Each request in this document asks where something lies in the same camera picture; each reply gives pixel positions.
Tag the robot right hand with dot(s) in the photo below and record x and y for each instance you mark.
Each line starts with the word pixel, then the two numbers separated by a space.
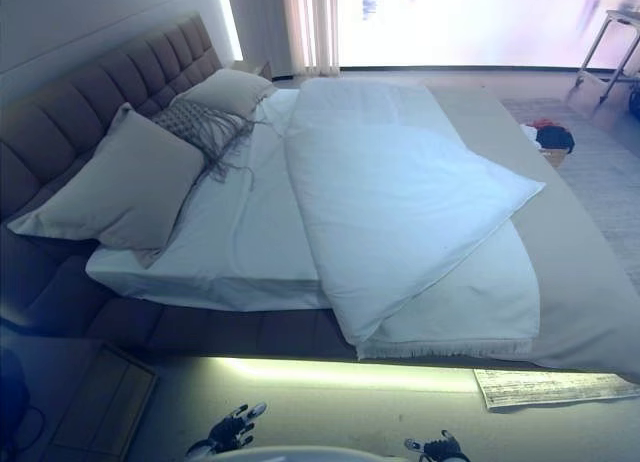
pixel 442 449

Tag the brown tufted headboard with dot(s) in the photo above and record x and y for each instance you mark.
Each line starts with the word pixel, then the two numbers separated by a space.
pixel 80 92

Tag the large beige pillow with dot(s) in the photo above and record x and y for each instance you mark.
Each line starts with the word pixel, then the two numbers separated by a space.
pixel 125 182

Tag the white garment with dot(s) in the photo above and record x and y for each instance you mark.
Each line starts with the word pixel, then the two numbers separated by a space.
pixel 529 132

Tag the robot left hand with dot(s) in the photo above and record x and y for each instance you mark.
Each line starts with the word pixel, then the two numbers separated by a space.
pixel 235 424

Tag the small beige pillow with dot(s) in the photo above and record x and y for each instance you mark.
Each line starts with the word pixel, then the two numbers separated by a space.
pixel 225 89

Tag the silver robot torso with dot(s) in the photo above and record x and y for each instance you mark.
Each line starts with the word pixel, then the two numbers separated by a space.
pixel 285 454

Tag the beige bedspread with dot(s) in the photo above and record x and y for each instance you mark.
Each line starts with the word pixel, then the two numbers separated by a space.
pixel 575 282

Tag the black garment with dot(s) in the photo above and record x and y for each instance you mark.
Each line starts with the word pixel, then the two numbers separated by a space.
pixel 556 138

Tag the metal frame chair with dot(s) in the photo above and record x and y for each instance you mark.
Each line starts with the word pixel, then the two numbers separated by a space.
pixel 597 47

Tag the beige curtain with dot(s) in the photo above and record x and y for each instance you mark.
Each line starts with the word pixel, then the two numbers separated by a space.
pixel 310 27

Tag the light grey area rug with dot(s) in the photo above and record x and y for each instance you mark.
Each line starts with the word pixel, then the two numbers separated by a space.
pixel 595 182

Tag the red garment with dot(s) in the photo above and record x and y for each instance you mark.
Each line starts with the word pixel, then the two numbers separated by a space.
pixel 541 123

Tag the wicker laundry basket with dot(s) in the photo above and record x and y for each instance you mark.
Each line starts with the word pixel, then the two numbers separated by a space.
pixel 556 158

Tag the grey knitted fringed cushion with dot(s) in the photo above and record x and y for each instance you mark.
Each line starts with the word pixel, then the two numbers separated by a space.
pixel 192 124

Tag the white duvet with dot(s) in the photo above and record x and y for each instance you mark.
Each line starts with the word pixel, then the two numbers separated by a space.
pixel 390 192

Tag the wooden nightstand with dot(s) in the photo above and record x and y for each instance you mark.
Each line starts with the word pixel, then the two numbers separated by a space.
pixel 110 402

